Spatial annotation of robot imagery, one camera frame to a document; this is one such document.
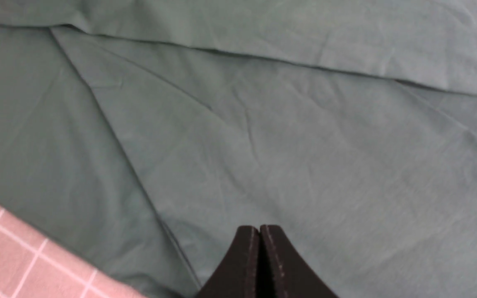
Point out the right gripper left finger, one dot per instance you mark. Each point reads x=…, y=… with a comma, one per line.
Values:
x=236, y=274

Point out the green long-sleeved shirt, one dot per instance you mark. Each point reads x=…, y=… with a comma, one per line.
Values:
x=139, y=134

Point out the pink checkered tablecloth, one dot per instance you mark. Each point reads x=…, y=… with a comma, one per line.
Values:
x=32, y=266

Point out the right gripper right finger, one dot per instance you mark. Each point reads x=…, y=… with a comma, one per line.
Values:
x=291, y=277

